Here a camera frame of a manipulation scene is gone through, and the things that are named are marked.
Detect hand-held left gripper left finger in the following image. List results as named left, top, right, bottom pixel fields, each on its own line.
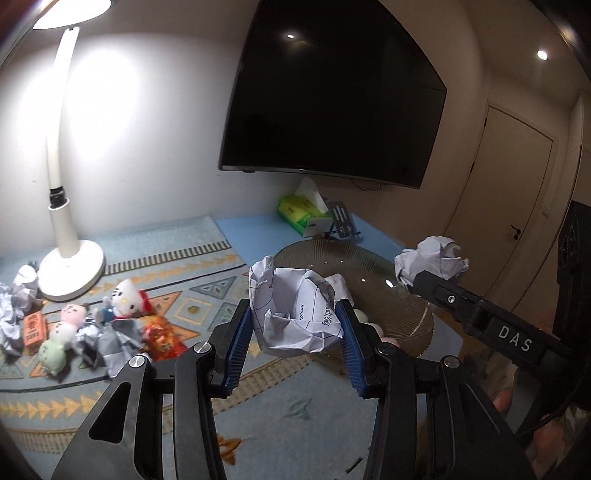
left=51, top=299, right=254, bottom=480

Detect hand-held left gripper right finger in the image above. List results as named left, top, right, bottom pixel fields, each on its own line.
left=335, top=299, right=539, bottom=480

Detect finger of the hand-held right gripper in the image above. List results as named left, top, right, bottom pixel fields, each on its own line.
left=409, top=270, right=491, bottom=334

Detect plain white paper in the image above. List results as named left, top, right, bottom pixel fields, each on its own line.
left=394, top=236, right=470, bottom=289

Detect printed white paper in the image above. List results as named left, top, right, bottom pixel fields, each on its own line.
left=248, top=255, right=356, bottom=358

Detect pizza slice plush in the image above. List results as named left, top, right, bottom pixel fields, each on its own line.
left=141, top=316, right=185, bottom=363

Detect ribbed amber glass bowl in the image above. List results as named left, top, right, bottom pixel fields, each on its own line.
left=272, top=240, right=435, bottom=361

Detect grid printed paper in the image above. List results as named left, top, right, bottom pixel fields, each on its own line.
left=74, top=318, right=151, bottom=379

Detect person's right hand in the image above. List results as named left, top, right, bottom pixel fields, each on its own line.
left=492, top=388, right=515, bottom=416

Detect pastel dango plush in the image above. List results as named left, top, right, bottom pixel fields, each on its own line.
left=352, top=307, right=402, bottom=349
left=39, top=302, right=88, bottom=379

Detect patterned blue woven mat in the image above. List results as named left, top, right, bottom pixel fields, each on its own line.
left=0, top=215, right=384, bottom=480

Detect white cat plush toy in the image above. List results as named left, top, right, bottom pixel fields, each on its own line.
left=95, top=278, right=153, bottom=324

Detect beige door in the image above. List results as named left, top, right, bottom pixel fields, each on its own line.
left=443, top=104, right=555, bottom=319

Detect black folding stand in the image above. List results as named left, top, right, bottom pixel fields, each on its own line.
left=323, top=199, right=362, bottom=241

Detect green tissue pack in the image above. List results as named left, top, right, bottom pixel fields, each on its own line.
left=277, top=176, right=334, bottom=237

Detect white desk lamp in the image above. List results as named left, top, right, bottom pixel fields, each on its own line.
left=32, top=0, right=112, bottom=303

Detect small orange box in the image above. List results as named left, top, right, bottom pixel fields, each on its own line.
left=22, top=311, right=48, bottom=354

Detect crumpled white paper ball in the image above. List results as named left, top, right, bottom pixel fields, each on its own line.
left=0, top=285, right=26, bottom=358
left=11, top=265, right=44, bottom=310

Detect black television screen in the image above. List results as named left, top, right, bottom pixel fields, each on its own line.
left=218, top=0, right=448, bottom=190

